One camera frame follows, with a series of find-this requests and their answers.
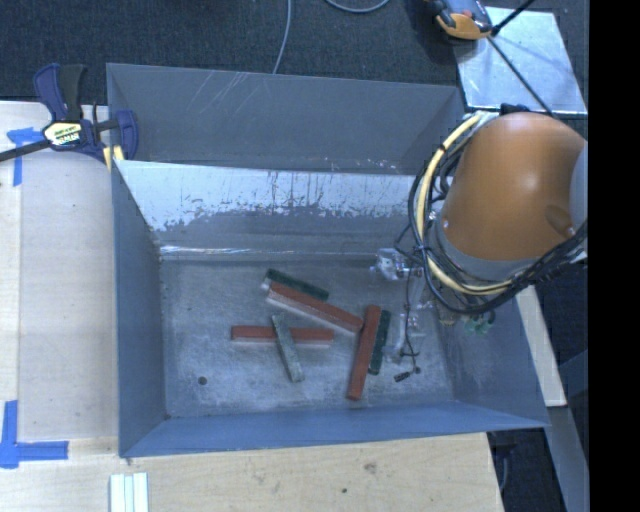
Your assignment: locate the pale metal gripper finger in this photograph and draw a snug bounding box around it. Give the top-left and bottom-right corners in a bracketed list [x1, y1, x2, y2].
[370, 248, 409, 280]
[389, 312, 408, 364]

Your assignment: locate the dark green flat block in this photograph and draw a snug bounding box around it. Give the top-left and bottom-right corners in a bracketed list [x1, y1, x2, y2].
[264, 268, 331, 303]
[367, 309, 393, 377]

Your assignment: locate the red-brown flat block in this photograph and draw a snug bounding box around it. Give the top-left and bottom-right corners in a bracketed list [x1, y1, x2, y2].
[230, 324, 336, 349]
[260, 281, 365, 336]
[345, 304, 383, 402]

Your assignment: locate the faded green flat block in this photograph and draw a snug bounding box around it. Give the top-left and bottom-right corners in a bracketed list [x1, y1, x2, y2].
[270, 313, 307, 384]

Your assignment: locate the grey metal bin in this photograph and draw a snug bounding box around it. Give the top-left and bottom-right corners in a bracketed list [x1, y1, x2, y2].
[105, 62, 552, 459]

